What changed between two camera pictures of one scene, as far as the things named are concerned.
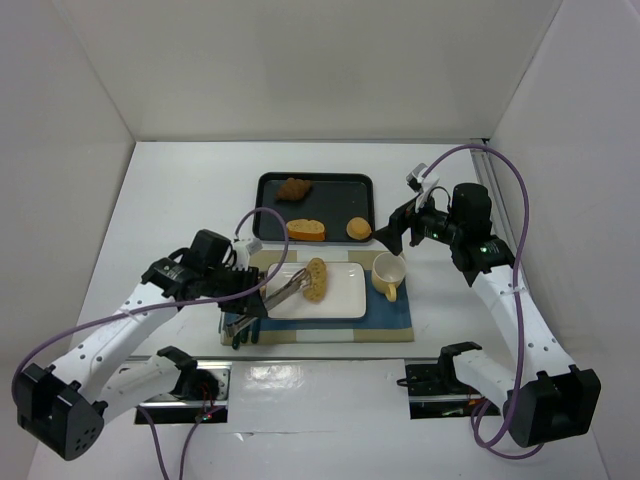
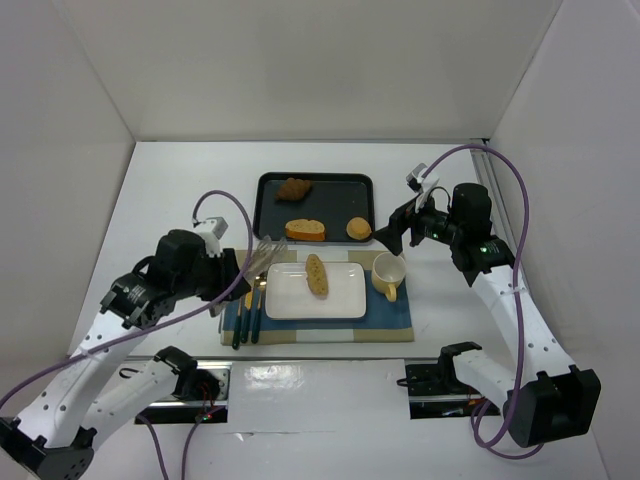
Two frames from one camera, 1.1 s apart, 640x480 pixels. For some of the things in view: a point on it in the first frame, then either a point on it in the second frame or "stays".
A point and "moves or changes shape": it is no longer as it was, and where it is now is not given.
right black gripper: x=401 y=223 stays
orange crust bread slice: x=306 y=230 stays
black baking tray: x=333 y=198 stays
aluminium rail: x=500 y=220 stays
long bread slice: x=318 y=280 moves or changes shape
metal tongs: x=294 y=285 → x=267 y=253
